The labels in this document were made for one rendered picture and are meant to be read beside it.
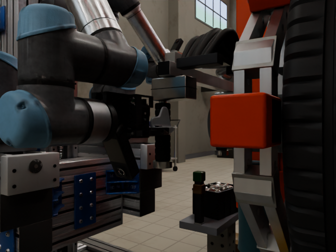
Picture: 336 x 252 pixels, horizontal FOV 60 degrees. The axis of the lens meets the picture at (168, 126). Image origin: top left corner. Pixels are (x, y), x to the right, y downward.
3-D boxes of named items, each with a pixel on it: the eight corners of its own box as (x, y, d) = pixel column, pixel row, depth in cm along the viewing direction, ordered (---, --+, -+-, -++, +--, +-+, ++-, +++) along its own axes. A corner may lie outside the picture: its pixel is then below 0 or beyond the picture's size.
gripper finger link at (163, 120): (183, 107, 64) (154, 105, 58) (183, 134, 64) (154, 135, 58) (172, 107, 66) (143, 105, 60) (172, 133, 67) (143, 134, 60)
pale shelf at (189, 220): (217, 236, 111) (217, 228, 111) (178, 228, 121) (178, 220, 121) (251, 209, 147) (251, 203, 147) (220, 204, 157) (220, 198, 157)
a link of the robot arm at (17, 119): (24, 80, 34) (24, 152, 34) (94, 90, 44) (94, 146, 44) (-10, 85, 39) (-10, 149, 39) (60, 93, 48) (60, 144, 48)
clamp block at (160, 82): (186, 98, 60) (186, 72, 60) (150, 100, 65) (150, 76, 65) (197, 100, 64) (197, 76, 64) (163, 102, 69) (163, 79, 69)
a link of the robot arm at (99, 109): (94, 145, 44) (59, 143, 48) (115, 144, 48) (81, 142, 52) (94, 96, 44) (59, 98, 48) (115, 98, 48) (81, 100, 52)
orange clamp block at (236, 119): (282, 145, 43) (266, 149, 35) (231, 143, 47) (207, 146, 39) (282, 97, 43) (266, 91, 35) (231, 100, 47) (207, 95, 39)
